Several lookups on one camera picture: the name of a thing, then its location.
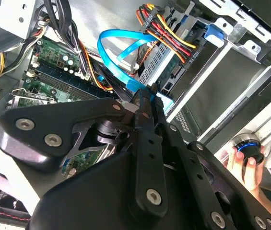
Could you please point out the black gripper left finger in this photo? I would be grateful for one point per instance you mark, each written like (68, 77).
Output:
(61, 115)

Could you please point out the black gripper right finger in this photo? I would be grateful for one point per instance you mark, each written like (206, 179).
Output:
(192, 167)

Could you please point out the person's hand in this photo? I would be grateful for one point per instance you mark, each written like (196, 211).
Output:
(248, 172)

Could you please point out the hard disk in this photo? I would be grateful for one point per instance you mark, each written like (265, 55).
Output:
(159, 62)

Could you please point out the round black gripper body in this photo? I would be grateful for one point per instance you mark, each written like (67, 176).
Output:
(89, 203)

